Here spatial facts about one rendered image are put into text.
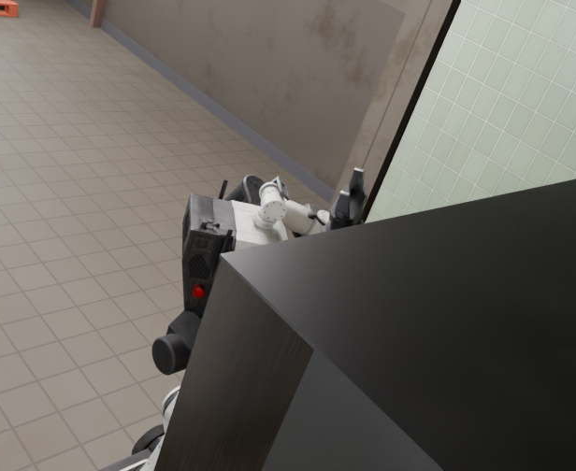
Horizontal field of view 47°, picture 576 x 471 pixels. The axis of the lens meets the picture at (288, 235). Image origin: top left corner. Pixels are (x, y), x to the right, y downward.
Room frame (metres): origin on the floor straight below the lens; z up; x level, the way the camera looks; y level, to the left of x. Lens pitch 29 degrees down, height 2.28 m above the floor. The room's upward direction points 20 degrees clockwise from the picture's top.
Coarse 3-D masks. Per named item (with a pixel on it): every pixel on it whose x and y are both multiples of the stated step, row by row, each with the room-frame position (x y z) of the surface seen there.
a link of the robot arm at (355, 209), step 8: (352, 192) 1.35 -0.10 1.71; (336, 200) 1.31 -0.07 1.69; (352, 200) 1.32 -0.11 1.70; (360, 200) 1.32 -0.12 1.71; (352, 208) 1.29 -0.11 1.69; (360, 208) 1.31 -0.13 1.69; (336, 216) 1.27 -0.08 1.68; (352, 216) 1.27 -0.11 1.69; (360, 216) 1.34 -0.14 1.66; (328, 224) 1.34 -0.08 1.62; (336, 224) 1.27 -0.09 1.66; (344, 224) 1.25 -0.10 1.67; (352, 224) 1.27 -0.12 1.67
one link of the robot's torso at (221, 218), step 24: (192, 216) 1.53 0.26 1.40; (216, 216) 1.57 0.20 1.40; (240, 216) 1.62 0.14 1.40; (192, 240) 1.46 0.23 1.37; (216, 240) 1.48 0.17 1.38; (240, 240) 1.49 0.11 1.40; (264, 240) 1.54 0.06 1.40; (192, 264) 1.47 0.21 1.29; (216, 264) 1.49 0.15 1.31; (192, 288) 1.48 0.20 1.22
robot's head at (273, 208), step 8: (272, 184) 1.66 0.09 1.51; (264, 192) 1.63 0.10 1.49; (272, 192) 1.62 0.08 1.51; (264, 200) 1.58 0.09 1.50; (272, 200) 1.56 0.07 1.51; (280, 200) 1.57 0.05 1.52; (264, 208) 1.56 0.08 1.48; (272, 208) 1.56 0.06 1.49; (280, 208) 1.57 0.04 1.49; (256, 216) 1.60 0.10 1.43; (264, 216) 1.56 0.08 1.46; (272, 216) 1.56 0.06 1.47; (280, 216) 1.57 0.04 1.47
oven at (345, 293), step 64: (256, 256) 0.30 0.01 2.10; (320, 256) 0.32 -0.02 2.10; (384, 256) 0.35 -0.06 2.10; (448, 256) 0.38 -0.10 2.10; (512, 256) 0.42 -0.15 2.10; (256, 320) 0.27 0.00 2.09; (320, 320) 0.26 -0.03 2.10; (384, 320) 0.28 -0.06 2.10; (448, 320) 0.31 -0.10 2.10; (512, 320) 0.33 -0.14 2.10; (192, 384) 0.28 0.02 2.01; (256, 384) 0.26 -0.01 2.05; (320, 384) 0.24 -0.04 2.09; (384, 384) 0.23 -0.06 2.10; (448, 384) 0.25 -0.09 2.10; (512, 384) 0.27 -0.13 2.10; (192, 448) 0.28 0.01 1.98; (256, 448) 0.25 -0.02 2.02; (320, 448) 0.23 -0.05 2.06; (384, 448) 0.21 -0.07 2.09; (448, 448) 0.21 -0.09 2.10; (512, 448) 0.22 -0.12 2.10
